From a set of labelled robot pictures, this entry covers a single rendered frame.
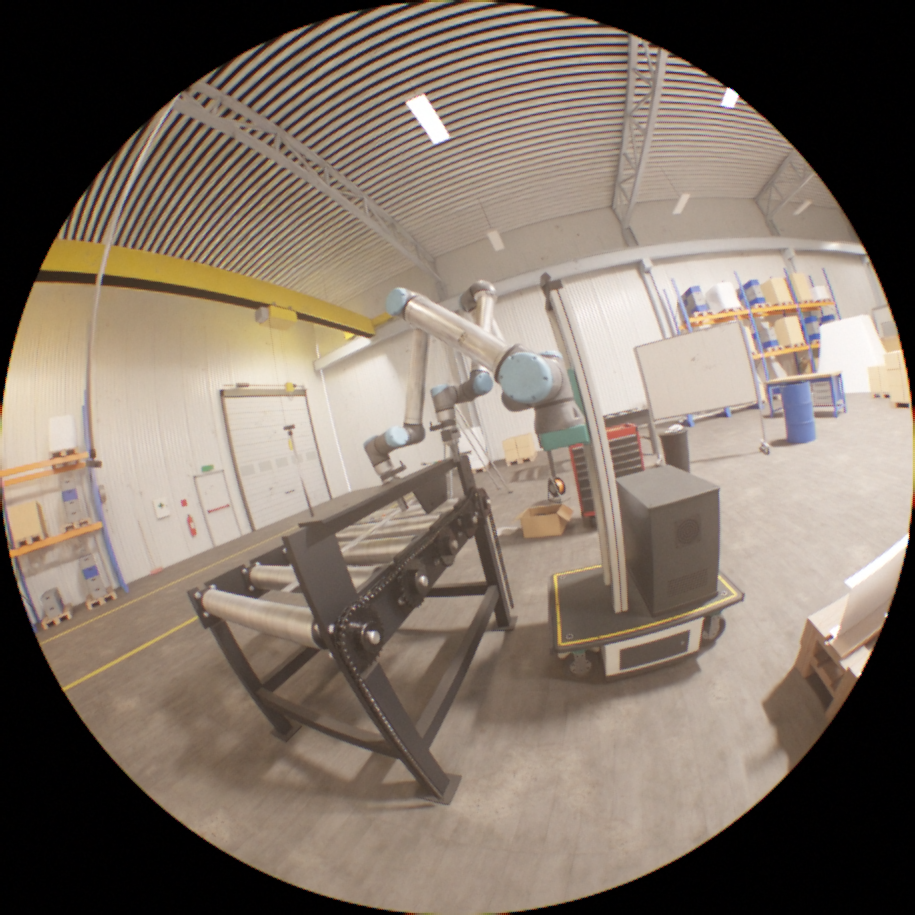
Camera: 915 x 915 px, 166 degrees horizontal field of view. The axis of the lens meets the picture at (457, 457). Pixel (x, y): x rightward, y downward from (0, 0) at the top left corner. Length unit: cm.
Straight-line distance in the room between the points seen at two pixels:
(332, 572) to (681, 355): 514
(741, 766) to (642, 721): 50
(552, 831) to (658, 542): 115
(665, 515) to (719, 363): 420
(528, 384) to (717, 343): 461
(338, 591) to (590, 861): 118
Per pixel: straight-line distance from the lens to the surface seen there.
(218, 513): 1053
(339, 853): 151
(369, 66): 771
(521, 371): 92
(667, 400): 531
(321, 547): 79
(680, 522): 133
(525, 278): 1143
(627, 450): 317
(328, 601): 80
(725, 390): 531
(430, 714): 128
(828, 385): 769
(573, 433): 107
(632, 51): 910
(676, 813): 135
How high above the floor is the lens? 127
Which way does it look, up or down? 4 degrees down
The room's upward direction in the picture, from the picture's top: 15 degrees counter-clockwise
